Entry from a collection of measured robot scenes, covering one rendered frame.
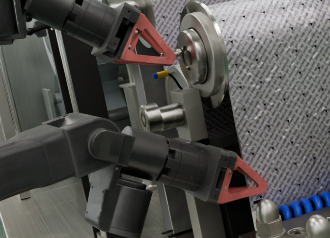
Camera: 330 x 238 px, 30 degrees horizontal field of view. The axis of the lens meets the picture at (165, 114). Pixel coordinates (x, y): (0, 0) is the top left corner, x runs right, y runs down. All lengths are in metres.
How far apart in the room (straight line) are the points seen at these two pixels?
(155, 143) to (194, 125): 0.13
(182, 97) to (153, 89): 0.32
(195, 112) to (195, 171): 0.12
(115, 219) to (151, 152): 0.09
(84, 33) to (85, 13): 0.03
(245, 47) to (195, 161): 0.16
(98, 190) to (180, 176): 0.10
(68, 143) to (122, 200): 0.10
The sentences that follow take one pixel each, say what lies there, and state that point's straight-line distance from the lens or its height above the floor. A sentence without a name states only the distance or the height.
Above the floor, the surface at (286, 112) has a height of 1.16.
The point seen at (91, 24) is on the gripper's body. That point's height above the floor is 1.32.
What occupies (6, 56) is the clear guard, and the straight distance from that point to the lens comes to 1.75.
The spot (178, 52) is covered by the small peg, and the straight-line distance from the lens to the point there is 0.84.
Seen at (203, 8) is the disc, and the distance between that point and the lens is 0.80.
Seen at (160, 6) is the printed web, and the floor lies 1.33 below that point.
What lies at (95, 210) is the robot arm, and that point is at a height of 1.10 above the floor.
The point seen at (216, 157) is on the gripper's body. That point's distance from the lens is 0.74.
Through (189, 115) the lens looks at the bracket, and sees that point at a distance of 0.84.
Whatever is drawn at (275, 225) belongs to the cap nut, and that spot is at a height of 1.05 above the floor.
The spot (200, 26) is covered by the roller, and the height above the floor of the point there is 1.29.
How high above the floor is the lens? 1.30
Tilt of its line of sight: 8 degrees down
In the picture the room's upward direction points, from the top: 12 degrees counter-clockwise
